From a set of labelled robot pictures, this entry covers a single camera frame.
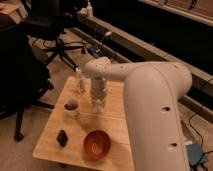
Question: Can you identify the small black object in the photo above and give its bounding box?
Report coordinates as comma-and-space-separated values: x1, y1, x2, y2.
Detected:
57, 130, 68, 147

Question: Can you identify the black office chair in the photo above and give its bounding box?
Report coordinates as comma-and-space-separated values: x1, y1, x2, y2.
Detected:
0, 26, 54, 142
20, 0, 88, 70

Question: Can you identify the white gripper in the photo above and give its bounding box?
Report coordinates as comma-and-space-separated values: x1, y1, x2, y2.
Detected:
90, 77, 107, 108

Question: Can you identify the black cable on floor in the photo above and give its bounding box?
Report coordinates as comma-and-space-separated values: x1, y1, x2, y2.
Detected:
188, 78, 213, 148

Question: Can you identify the white cable with plug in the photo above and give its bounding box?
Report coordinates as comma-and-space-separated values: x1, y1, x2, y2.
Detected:
94, 31, 113, 54

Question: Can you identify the white spray bottle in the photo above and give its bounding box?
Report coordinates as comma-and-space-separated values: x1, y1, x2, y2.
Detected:
80, 2, 93, 17

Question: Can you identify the blue box on floor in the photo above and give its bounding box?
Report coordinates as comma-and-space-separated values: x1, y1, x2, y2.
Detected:
186, 143, 207, 166

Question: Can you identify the white cup with red contents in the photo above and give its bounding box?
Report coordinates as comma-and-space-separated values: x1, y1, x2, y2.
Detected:
64, 99, 80, 117

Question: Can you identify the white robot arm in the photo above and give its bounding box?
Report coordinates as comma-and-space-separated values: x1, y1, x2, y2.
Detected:
85, 57, 192, 171

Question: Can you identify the orange ceramic bowl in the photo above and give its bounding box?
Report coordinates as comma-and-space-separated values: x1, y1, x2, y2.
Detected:
83, 130, 111, 160

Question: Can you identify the clear plastic bottle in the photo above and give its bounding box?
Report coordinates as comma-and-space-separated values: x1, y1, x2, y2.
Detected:
76, 68, 85, 93

